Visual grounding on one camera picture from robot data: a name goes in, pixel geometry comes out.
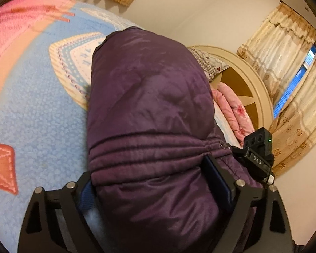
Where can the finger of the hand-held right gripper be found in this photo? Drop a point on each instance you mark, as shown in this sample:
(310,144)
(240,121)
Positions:
(237,151)

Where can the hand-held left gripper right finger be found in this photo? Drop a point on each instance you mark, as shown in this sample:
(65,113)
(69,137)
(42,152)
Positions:
(216,175)

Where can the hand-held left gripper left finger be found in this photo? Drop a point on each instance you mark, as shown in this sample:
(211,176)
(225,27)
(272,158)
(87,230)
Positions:
(85,200)

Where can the purple padded jacket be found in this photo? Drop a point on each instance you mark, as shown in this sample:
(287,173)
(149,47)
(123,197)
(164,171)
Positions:
(152,126)

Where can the pink floral quilt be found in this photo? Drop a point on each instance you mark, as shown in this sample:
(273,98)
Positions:
(237,113)

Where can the round beige bed headboard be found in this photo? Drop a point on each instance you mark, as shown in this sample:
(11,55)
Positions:
(252,84)

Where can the blue printed blanket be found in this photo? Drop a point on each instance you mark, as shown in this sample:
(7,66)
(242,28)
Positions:
(39,121)

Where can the floral patterned pillow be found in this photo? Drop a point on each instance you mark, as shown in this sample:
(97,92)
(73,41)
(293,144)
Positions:
(208,60)

